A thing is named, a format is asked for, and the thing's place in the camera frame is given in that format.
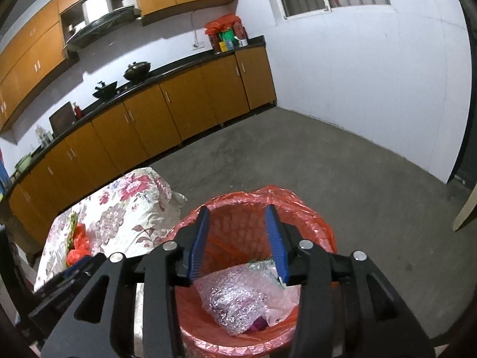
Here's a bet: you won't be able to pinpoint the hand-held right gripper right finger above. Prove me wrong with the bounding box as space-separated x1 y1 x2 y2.
264 204 436 358

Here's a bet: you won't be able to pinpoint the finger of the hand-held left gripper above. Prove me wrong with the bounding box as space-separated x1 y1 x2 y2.
29 255 109 325

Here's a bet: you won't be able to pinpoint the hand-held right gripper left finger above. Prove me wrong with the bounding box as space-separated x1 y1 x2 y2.
40 206 211 358

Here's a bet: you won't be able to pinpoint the red plastic mesh basket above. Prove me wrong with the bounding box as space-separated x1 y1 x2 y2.
172 184 338 358

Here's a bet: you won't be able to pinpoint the red plastic bin liner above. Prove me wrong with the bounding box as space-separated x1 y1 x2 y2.
172 184 338 358

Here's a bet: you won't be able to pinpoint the clear bubble wrap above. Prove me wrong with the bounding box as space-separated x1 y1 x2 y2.
196 263 277 338

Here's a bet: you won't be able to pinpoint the magenta plastic scrap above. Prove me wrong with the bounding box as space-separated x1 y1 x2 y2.
248 315 270 333

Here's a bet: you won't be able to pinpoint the large red plastic bag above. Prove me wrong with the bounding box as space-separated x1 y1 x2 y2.
66 224 92 268

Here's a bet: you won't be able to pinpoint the floral tablecloth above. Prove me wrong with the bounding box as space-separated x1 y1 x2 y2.
33 167 189 358

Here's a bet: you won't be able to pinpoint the blue hanging cloth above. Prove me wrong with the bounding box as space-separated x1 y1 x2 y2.
0 149 10 195

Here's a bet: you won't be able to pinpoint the wooden lower cabinet run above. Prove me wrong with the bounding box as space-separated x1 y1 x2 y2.
7 47 277 247

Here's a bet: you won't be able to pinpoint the glass jar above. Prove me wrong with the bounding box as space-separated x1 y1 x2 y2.
35 126 53 146

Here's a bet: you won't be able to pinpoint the dark cutting board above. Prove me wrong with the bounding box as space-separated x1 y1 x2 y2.
48 101 77 135

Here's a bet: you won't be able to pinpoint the black kitchen countertop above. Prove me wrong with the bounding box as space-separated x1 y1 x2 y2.
0 35 266 202

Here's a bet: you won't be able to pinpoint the black wok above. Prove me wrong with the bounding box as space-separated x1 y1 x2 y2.
92 81 118 100

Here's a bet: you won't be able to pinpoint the black lidded pot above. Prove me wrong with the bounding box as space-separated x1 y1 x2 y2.
123 61 152 82

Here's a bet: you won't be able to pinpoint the red bagged containers on counter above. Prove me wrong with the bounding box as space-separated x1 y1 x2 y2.
209 22 249 55

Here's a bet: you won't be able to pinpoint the red bag on appliance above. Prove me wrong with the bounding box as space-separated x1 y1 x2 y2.
205 14 241 36

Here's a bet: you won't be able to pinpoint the long wooden upper cabinet run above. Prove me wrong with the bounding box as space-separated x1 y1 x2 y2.
0 0 135 132

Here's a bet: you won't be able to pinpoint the steel range hood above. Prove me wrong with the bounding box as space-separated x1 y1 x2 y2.
61 0 143 51

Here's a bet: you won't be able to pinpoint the worn wooden door frame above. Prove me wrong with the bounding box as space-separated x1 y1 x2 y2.
452 189 477 232

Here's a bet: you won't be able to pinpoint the appliance power cable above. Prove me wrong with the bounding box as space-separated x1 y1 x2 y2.
190 9 210 45

